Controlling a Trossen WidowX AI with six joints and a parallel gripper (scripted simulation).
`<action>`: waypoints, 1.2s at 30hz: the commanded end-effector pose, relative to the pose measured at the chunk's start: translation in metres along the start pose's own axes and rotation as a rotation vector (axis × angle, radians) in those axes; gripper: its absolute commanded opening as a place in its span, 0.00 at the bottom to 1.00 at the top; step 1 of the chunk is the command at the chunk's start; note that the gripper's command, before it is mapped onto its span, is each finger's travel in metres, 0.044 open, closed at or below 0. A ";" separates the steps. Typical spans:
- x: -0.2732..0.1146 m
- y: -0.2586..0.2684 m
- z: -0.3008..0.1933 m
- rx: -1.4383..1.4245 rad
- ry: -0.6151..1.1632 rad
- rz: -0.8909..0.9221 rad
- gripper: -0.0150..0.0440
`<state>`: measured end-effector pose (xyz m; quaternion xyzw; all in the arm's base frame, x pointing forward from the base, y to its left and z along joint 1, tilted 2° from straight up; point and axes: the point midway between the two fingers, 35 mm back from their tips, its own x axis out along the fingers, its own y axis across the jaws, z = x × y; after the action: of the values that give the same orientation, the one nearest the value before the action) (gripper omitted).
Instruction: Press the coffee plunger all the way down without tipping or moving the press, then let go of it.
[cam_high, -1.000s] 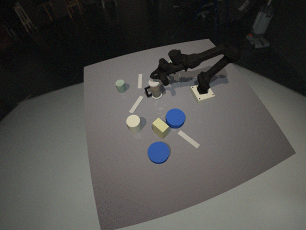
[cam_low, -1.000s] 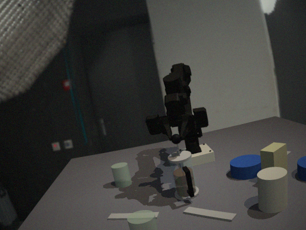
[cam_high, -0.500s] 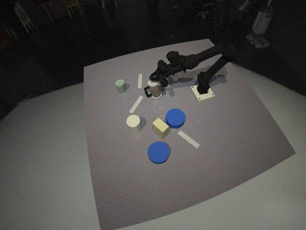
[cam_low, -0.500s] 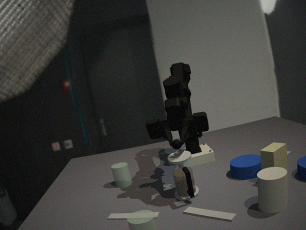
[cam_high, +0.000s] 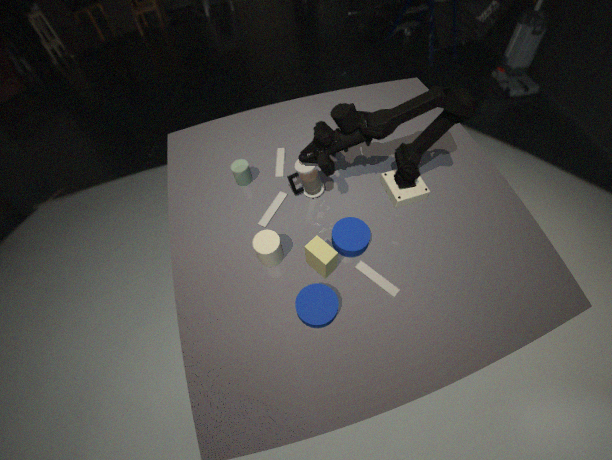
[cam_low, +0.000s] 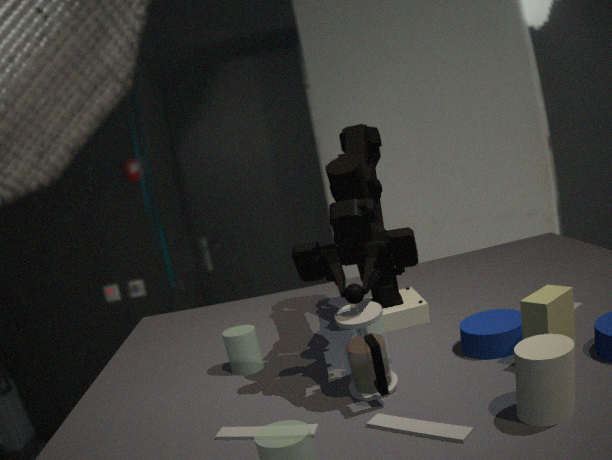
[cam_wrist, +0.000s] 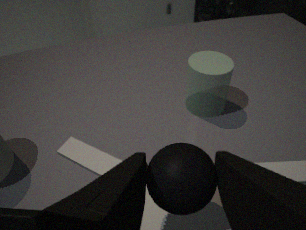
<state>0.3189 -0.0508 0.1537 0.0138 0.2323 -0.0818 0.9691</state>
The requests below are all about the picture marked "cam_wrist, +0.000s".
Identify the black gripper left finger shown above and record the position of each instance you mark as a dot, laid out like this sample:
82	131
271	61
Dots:
114	201

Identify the beige cylinder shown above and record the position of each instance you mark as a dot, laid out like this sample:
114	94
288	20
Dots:
6	159

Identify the glass coffee press with black knob plunger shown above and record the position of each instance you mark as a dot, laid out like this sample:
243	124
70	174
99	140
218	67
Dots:
182	192

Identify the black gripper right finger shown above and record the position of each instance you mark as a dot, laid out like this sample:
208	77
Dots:
255	198

